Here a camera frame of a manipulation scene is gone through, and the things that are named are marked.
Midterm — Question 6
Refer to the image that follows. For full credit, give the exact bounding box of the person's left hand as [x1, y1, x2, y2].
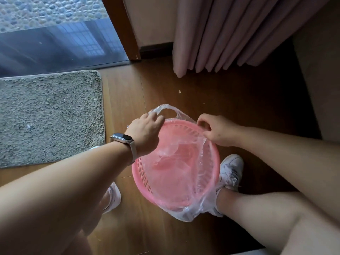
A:
[126, 113, 166, 158]

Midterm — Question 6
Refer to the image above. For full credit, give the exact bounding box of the person's right hand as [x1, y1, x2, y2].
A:
[197, 114, 241, 148]

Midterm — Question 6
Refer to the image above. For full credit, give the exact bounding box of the clear plastic bag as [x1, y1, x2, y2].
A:
[148, 104, 227, 223]

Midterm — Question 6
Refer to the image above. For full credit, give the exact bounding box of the person's left forearm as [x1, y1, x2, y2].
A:
[0, 139, 134, 255]

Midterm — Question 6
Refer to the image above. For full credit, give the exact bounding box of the person's right forearm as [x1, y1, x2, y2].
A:
[235, 126, 340, 185]

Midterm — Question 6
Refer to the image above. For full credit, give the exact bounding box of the silver smartwatch with white band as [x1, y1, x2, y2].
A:
[110, 133, 138, 165]

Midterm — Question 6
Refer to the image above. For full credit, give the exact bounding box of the person's right white sneaker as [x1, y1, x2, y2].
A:
[212, 154, 244, 218]

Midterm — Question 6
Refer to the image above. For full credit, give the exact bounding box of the person's white sneaker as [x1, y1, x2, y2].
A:
[89, 145, 122, 214]
[212, 154, 244, 218]

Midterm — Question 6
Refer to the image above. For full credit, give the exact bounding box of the pink plastic basket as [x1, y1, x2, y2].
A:
[132, 119, 221, 213]

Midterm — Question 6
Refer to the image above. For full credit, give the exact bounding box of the dark brown baseboard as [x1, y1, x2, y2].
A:
[139, 42, 175, 59]

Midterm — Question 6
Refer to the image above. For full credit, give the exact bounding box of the person's left white sneaker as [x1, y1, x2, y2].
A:
[89, 145, 122, 214]

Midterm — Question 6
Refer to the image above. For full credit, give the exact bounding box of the pink curtain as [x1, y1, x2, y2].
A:
[172, 0, 334, 79]

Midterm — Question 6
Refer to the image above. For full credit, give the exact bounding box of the grey shaggy floor mat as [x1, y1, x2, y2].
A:
[0, 70, 106, 169]

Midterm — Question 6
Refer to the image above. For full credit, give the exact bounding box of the person's right leg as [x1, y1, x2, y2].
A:
[216, 186, 340, 255]

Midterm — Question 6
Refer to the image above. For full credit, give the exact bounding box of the beige upholstered furniture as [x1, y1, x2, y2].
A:
[292, 0, 340, 143]

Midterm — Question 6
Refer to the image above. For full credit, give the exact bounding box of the glass door pane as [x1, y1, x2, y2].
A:
[0, 0, 131, 77]

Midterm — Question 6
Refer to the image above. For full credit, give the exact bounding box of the brown wooden door frame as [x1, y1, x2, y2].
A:
[100, 0, 142, 61]

